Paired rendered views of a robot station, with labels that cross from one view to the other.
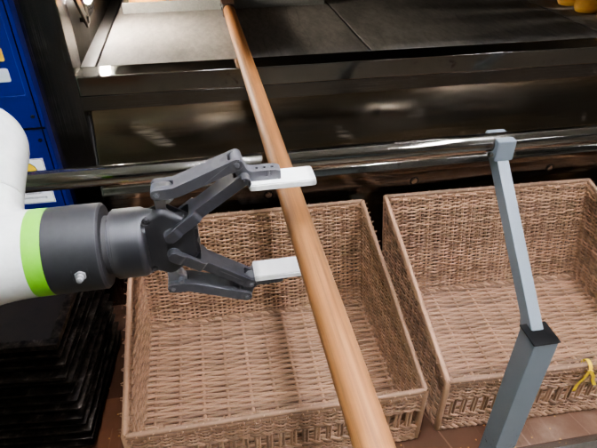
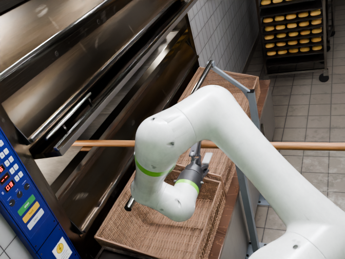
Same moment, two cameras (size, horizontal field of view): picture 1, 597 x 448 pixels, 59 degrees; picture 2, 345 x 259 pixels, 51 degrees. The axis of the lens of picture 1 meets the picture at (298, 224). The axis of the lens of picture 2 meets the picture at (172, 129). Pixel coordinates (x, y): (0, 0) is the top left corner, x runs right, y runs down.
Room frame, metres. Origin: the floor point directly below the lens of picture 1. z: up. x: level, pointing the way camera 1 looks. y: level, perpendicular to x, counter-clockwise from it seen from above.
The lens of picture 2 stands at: (-0.22, 1.02, 2.10)
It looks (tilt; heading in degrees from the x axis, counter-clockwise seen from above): 32 degrees down; 310
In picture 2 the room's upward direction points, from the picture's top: 17 degrees counter-clockwise
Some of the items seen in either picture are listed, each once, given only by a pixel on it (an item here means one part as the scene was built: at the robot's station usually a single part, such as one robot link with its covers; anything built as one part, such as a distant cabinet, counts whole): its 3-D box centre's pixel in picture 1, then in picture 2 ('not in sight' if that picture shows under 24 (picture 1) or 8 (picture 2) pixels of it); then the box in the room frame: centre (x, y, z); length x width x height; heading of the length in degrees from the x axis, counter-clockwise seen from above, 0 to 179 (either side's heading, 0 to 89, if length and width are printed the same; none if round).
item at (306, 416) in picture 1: (265, 323); (166, 217); (0.79, 0.07, 0.72); 0.56 x 0.49 x 0.28; 100
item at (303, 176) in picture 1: (281, 178); not in sight; (0.48, 0.02, 1.26); 0.07 x 0.03 x 0.01; 101
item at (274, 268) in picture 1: (282, 268); (207, 158); (0.48, 0.02, 1.14); 0.07 x 0.03 x 0.01; 101
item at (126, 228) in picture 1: (155, 239); (194, 169); (0.45, 0.15, 1.20); 0.09 x 0.07 x 0.08; 101
